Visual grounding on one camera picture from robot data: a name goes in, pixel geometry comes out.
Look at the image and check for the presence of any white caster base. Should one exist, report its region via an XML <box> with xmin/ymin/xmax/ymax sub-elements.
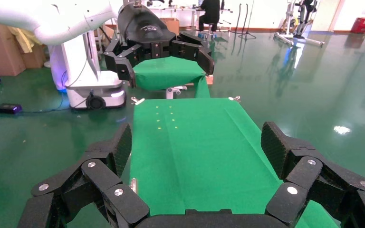
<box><xmin>165</xmin><ymin>85</ymin><xmax>188</xmax><ymax>100</ymax></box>

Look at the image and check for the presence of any low brown cardboard box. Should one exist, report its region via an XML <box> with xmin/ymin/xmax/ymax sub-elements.
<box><xmin>20</xmin><ymin>43</ymin><xmax>48</xmax><ymax>69</ymax></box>

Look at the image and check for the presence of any white equipment stand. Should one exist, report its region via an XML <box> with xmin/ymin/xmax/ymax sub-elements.
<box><xmin>273</xmin><ymin>0</ymin><xmax>326</xmax><ymax>48</ymax></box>

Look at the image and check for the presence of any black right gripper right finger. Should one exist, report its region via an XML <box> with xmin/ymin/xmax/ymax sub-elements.
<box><xmin>260</xmin><ymin>121</ymin><xmax>365</xmax><ymax>228</ymax></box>

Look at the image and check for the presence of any white desk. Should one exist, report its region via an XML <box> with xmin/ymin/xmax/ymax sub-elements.
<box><xmin>151</xmin><ymin>5</ymin><xmax>233</xmax><ymax>32</ymax></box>

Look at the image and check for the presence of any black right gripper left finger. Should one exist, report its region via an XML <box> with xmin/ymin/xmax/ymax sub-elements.
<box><xmin>18</xmin><ymin>123</ymin><xmax>150</xmax><ymax>228</ymax></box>

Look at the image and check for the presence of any large green table cloth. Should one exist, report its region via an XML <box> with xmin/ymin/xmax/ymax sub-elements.
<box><xmin>128</xmin><ymin>97</ymin><xmax>341</xmax><ymax>228</ymax></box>

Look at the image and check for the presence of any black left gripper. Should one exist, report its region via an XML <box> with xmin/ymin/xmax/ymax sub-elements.
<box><xmin>103</xmin><ymin>3</ymin><xmax>216</xmax><ymax>89</ymax></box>

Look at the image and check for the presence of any white parked wheeled robot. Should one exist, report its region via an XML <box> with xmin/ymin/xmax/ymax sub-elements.
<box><xmin>48</xmin><ymin>30</ymin><xmax>127</xmax><ymax>111</ymax></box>

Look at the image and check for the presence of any red box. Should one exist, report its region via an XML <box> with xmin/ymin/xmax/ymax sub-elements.
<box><xmin>350</xmin><ymin>17</ymin><xmax>365</xmax><ymax>35</ymax></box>

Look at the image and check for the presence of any black power brick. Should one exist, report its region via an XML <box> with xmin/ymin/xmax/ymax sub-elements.
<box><xmin>0</xmin><ymin>103</ymin><xmax>23</xmax><ymax>115</ymax></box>

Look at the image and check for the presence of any seated person in black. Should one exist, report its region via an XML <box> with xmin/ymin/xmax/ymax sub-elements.
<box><xmin>198</xmin><ymin>0</ymin><xmax>221</xmax><ymax>32</ymax></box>

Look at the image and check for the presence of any black power cable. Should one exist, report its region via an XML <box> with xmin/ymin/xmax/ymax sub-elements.
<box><xmin>0</xmin><ymin>70</ymin><xmax>76</xmax><ymax>119</ymax></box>

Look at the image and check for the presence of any open brown cardboard box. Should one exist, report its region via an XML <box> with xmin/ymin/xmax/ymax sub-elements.
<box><xmin>160</xmin><ymin>17</ymin><xmax>180</xmax><ymax>36</ymax></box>

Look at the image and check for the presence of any green draped cloth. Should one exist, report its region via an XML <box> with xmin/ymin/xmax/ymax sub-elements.
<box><xmin>133</xmin><ymin>56</ymin><xmax>215</xmax><ymax>99</ymax></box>

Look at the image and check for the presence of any black tripod stand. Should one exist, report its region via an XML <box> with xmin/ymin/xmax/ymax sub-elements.
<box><xmin>231</xmin><ymin>0</ymin><xmax>258</xmax><ymax>40</ymax></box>

